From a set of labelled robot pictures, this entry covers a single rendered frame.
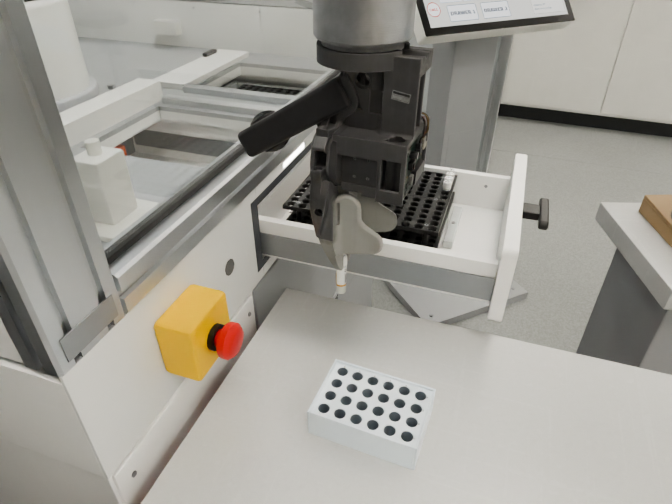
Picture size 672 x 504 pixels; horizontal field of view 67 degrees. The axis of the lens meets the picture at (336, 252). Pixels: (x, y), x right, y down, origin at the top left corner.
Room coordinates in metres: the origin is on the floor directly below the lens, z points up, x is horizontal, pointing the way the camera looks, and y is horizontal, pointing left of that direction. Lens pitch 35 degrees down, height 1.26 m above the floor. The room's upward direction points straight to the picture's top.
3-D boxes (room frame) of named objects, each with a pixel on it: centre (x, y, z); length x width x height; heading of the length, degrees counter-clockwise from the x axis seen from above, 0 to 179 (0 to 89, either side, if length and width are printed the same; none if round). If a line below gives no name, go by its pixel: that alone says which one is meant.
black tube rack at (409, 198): (0.67, -0.06, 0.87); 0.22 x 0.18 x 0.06; 71
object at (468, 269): (0.68, -0.05, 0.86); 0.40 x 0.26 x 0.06; 71
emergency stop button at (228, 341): (0.38, 0.12, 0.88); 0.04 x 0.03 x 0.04; 161
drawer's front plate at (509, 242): (0.61, -0.25, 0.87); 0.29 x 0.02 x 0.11; 161
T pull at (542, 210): (0.60, -0.27, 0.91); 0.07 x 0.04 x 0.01; 161
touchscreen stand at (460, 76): (1.62, -0.42, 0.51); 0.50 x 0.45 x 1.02; 24
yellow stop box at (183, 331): (0.39, 0.15, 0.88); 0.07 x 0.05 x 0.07; 161
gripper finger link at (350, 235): (0.39, -0.02, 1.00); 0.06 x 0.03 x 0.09; 67
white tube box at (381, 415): (0.37, -0.04, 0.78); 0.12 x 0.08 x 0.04; 68
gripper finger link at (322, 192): (0.39, 0.01, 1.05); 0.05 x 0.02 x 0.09; 157
